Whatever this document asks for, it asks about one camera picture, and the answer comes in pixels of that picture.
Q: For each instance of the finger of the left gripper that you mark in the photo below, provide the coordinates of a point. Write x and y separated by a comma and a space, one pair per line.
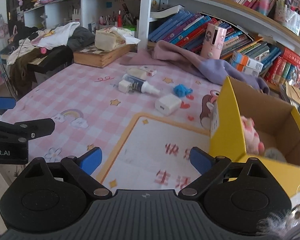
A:
7, 103
27, 129

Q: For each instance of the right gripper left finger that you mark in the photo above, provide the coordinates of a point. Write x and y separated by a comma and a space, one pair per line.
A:
79, 170

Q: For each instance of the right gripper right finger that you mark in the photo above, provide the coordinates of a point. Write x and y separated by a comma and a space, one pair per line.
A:
211, 169

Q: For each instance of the white charger plug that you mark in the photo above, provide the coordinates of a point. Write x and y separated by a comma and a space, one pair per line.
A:
168, 104

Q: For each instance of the blue cloth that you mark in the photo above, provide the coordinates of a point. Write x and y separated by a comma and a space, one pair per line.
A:
182, 91

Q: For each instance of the small white adapter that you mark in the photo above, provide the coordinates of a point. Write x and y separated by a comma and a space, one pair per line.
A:
125, 86

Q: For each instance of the white blue spray bottle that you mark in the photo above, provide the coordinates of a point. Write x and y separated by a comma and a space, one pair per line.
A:
140, 85

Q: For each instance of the pink plush toy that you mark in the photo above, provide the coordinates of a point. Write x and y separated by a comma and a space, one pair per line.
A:
252, 140

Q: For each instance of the pink checkered tablecloth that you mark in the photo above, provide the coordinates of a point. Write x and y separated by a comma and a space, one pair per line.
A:
141, 148

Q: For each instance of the yellow cardboard box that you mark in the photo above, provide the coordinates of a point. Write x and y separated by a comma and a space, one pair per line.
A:
277, 123

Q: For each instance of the pink purple blanket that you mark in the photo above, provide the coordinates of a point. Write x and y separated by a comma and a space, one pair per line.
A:
215, 71

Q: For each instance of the pile of clothes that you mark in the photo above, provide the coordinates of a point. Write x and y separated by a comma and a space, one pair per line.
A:
42, 51

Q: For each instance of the wooden chess box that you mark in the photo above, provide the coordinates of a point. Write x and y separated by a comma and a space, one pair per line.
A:
94, 57

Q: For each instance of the beige eraser block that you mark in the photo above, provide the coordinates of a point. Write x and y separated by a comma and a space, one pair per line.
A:
138, 73

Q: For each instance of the orange blue white carton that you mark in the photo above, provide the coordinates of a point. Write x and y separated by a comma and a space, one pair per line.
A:
245, 61

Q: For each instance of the small white red box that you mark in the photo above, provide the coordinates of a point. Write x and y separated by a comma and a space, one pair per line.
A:
149, 70

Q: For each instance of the beige tissue pack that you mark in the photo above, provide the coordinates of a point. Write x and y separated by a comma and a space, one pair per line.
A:
109, 39

